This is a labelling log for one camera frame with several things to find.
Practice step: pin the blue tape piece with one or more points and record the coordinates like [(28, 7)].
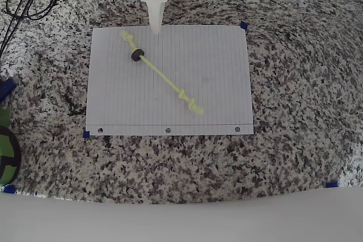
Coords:
[(86, 134), (9, 189), (244, 25), (331, 185)]

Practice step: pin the lined white paper sheet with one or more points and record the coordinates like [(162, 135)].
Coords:
[(198, 97)]

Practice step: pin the blue plastic object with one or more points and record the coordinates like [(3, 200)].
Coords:
[(7, 87)]

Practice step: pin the green tape piece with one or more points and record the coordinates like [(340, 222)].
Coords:
[(4, 116)]

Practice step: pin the black spool green filament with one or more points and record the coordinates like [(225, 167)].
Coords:
[(5, 140)]

